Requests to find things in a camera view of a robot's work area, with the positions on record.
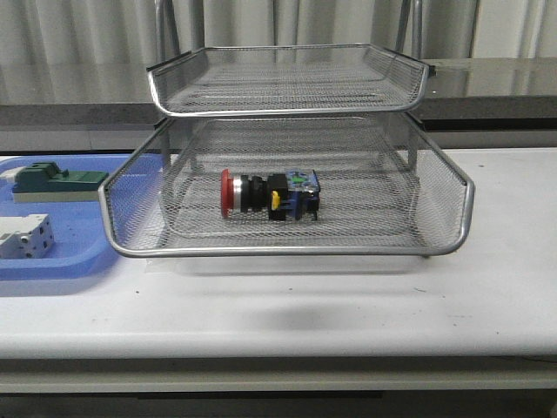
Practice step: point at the blue plastic tray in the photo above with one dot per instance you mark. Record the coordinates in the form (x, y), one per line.
(80, 245)

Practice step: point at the grey metal rack frame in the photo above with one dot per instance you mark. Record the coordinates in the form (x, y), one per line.
(168, 48)

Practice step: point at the red emergency stop button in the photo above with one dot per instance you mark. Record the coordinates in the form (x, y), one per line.
(293, 193)

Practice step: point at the grey stone counter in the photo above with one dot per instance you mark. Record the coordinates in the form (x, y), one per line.
(469, 103)

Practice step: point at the green terminal block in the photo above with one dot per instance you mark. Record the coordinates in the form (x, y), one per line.
(47, 182)

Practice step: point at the grey pleated curtain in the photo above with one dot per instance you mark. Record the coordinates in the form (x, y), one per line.
(124, 32)

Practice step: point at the white circuit breaker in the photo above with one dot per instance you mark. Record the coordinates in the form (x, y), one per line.
(26, 237)

